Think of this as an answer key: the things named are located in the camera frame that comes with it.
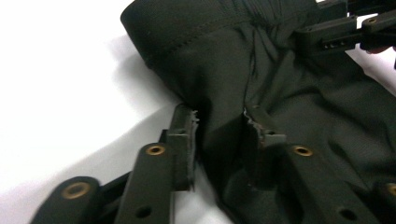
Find black shirt with cyan print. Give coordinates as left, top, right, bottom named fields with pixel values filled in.
left=120, top=0, right=396, bottom=224

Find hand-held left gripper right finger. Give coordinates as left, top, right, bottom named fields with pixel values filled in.
left=242, top=105, right=288, bottom=189

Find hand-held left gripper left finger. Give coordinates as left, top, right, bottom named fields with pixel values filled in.
left=165, top=104, right=200, bottom=192

